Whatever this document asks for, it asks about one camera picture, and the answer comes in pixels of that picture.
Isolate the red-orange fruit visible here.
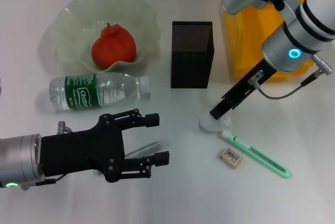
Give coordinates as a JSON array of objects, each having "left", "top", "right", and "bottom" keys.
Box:
[{"left": 91, "top": 23, "right": 137, "bottom": 68}]

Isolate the yellow plastic bin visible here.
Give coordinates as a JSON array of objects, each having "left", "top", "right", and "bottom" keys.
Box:
[{"left": 223, "top": 0, "right": 315, "bottom": 82}]

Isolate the right gripper cable with connectors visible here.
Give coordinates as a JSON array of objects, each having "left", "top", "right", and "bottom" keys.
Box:
[{"left": 250, "top": 53, "right": 333, "bottom": 100}]

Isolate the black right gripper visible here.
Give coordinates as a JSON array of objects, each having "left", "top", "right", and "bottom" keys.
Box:
[{"left": 209, "top": 58, "right": 278, "bottom": 120}]

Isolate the grey glitter pen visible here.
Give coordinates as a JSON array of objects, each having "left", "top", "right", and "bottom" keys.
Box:
[{"left": 124, "top": 138, "right": 170, "bottom": 160}]

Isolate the gripper cable with connectors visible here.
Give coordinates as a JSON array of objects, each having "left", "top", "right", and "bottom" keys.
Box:
[
  {"left": 250, "top": 53, "right": 333, "bottom": 100},
  {"left": 33, "top": 121, "right": 74, "bottom": 186}
]

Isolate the left gripper cable with connectors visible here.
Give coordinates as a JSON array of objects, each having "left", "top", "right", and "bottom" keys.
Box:
[{"left": 33, "top": 121, "right": 74, "bottom": 186}]

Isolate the white paper ball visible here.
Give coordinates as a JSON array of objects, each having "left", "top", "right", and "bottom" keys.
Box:
[{"left": 198, "top": 113, "right": 232, "bottom": 132}]

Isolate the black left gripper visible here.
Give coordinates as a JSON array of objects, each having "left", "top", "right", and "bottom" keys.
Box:
[{"left": 40, "top": 108, "right": 170, "bottom": 183}]

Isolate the beige eraser with barcode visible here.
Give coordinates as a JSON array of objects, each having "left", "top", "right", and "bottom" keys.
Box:
[{"left": 219, "top": 147, "right": 244, "bottom": 169}]

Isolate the clear water bottle green label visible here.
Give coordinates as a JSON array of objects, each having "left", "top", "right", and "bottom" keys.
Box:
[{"left": 49, "top": 73, "right": 152, "bottom": 112}]

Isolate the black mesh pen holder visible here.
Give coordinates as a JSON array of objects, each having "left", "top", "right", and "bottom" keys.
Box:
[{"left": 170, "top": 20, "right": 215, "bottom": 89}]

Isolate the pale green wavy glass plate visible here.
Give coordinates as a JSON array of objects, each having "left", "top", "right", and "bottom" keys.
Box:
[{"left": 49, "top": 0, "right": 161, "bottom": 73}]

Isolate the mint green utility knife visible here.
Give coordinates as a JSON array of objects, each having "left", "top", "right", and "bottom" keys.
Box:
[{"left": 221, "top": 130, "right": 292, "bottom": 180}]

